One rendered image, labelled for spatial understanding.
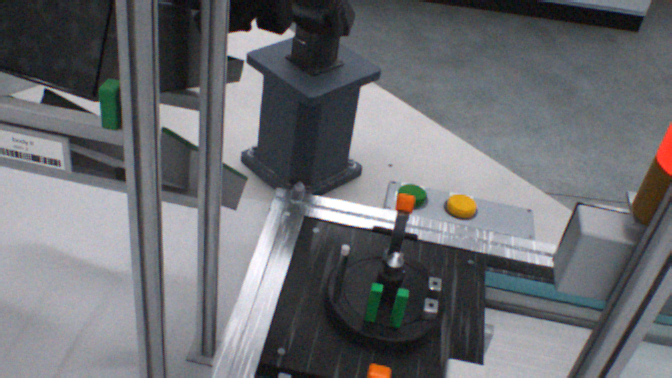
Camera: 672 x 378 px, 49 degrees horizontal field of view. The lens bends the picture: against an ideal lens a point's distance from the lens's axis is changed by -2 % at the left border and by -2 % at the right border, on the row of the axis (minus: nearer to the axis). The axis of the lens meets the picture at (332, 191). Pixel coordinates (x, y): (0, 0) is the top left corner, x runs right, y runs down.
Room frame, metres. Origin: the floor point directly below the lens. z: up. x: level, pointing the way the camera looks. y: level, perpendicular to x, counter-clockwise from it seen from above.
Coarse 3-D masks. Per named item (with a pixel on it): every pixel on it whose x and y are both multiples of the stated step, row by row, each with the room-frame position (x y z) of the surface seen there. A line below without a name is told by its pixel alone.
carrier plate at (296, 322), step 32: (320, 224) 0.72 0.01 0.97; (320, 256) 0.66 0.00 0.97; (416, 256) 0.68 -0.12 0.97; (448, 256) 0.69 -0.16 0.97; (480, 256) 0.70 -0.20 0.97; (288, 288) 0.60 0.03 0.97; (320, 288) 0.60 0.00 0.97; (448, 288) 0.64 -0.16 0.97; (480, 288) 0.65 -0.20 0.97; (288, 320) 0.55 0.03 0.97; (320, 320) 0.56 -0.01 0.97; (448, 320) 0.59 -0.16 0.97; (480, 320) 0.59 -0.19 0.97; (288, 352) 0.50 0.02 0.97; (320, 352) 0.51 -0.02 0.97; (352, 352) 0.52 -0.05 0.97; (384, 352) 0.52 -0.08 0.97; (416, 352) 0.53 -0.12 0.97; (448, 352) 0.54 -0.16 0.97; (480, 352) 0.55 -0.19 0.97
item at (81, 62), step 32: (0, 0) 0.47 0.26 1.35; (32, 0) 0.47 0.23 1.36; (64, 0) 0.47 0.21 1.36; (96, 0) 0.46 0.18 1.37; (0, 32) 0.46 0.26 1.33; (32, 32) 0.46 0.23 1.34; (64, 32) 0.46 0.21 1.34; (96, 32) 0.45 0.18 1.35; (160, 32) 0.52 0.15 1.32; (192, 32) 0.57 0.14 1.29; (0, 64) 0.45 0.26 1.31; (32, 64) 0.45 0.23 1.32; (64, 64) 0.45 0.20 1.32; (96, 64) 0.44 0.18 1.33; (160, 64) 0.52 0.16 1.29; (192, 64) 0.57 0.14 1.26; (96, 96) 0.43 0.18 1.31
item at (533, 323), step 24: (504, 288) 0.68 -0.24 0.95; (528, 288) 0.68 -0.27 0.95; (552, 288) 0.69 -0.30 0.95; (504, 312) 0.66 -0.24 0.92; (528, 312) 0.67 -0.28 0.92; (552, 312) 0.67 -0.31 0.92; (576, 312) 0.67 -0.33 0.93; (600, 312) 0.67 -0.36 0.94; (504, 336) 0.62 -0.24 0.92; (528, 336) 0.63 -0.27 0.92; (552, 336) 0.64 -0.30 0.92; (576, 336) 0.64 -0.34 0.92; (504, 360) 0.58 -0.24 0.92; (528, 360) 0.59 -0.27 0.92; (552, 360) 0.60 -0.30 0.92
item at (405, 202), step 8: (400, 200) 0.66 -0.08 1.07; (408, 200) 0.66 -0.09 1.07; (400, 208) 0.66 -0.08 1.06; (408, 208) 0.66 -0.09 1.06; (400, 216) 0.64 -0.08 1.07; (408, 216) 0.64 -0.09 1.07; (400, 224) 0.66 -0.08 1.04; (392, 232) 0.65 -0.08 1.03; (400, 232) 0.65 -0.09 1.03; (392, 240) 0.65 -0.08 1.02; (400, 240) 0.65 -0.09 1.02; (392, 248) 0.65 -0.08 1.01; (400, 248) 0.65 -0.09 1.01
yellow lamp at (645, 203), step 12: (660, 168) 0.46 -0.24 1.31; (648, 180) 0.46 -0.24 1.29; (660, 180) 0.45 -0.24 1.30; (648, 192) 0.46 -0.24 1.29; (660, 192) 0.45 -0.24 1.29; (636, 204) 0.46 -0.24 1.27; (648, 204) 0.45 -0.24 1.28; (660, 204) 0.45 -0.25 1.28; (636, 216) 0.46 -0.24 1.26; (648, 216) 0.45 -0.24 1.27
